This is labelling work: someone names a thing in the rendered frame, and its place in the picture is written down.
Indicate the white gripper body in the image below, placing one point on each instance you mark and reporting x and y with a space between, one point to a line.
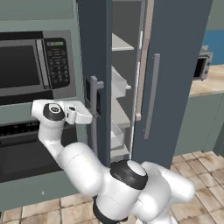
83 114

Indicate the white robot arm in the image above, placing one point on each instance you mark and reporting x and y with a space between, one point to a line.
87 172

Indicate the white freezer shelf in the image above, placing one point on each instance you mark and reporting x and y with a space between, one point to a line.
119 152
120 44
120 115

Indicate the clear white freezer bin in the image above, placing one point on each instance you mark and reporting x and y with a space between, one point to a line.
119 83
116 135

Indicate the dark blue-grey freezer door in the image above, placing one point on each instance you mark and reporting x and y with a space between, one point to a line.
94 43

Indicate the dark blue-grey fridge door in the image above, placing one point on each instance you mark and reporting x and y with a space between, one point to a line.
178 73

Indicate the silver black microwave oven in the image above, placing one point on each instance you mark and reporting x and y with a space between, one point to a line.
29 67

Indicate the black built-in oven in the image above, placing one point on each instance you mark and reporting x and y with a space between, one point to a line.
20 157

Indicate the dark blue-grey fridge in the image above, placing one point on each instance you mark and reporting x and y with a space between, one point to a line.
125 17

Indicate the grey-green tall cupboard unit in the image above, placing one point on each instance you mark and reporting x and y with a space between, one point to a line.
35 14

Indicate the grey-green counter cupboards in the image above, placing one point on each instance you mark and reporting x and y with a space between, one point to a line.
198 122

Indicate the silver toaster oven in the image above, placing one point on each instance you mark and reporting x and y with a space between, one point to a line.
202 65

